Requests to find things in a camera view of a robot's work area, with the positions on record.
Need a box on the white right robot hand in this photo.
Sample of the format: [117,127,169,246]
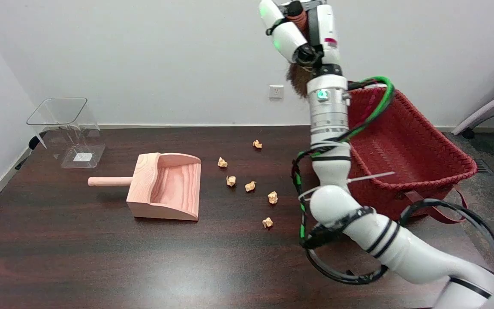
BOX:
[259,0,343,78]

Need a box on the brown bristle hand broom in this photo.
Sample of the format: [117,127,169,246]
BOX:
[286,2,314,99]

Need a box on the wooden dustpan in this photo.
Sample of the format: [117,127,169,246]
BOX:
[87,152,202,221]

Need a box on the red woven basket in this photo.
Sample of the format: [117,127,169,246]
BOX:
[346,81,478,224]

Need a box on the grey office chair base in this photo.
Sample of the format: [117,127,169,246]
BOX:
[452,84,494,196]

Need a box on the clear plastic container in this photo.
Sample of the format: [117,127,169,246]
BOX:
[27,97,106,169]

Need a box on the green robot cable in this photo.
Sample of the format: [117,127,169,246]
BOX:
[291,76,395,249]

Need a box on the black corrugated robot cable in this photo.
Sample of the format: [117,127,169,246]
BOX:
[305,198,494,286]

